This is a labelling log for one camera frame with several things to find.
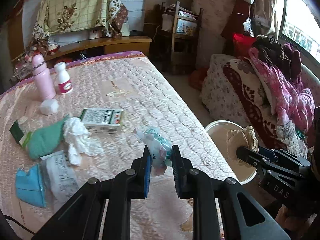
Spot beige paper trash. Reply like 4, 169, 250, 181
226, 126, 259, 163

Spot white printed snack wrapper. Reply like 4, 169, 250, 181
40, 151, 79, 203

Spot plastic wrapper teal print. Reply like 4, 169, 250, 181
132, 127, 172, 177

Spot blue plastic wrapper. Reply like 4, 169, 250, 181
15, 164, 47, 207

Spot white tissue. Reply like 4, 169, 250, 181
63, 117, 91, 166

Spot green fuzzy sock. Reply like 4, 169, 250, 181
27, 115, 70, 160

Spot green white medicine box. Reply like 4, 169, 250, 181
80, 108, 124, 134

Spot dark green packet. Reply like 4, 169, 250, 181
10, 120, 24, 145

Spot white bottle cap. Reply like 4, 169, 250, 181
39, 99, 59, 115

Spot green white pouch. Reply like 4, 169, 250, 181
19, 132, 33, 150

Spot cream plastic trash bucket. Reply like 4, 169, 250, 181
205, 120, 257, 185

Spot right hand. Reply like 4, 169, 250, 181
275, 205, 317, 239

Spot pink floral quilt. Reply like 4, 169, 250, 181
248, 47, 315, 133

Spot floral covered sofa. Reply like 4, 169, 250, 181
200, 54, 315, 157

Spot pink quilted table cover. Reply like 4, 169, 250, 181
1, 53, 234, 239

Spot dark brown clothing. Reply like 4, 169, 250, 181
252, 35, 302, 82

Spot red cushion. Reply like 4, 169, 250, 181
233, 33, 257, 57

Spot white paper label scrap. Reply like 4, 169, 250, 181
106, 89, 131, 98

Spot beige curtain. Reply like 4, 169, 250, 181
252, 0, 284, 39

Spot window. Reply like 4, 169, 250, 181
280, 0, 319, 61

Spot white bottle pink label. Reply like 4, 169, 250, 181
54, 62, 73, 95

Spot pink thermos bottle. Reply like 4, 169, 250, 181
32, 54, 56, 101

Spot wooden chair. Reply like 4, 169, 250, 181
160, 1, 204, 74

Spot wooden low cabinet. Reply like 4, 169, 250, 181
11, 36, 153, 63

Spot floral yellow blanket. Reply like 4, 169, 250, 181
32, 0, 130, 41

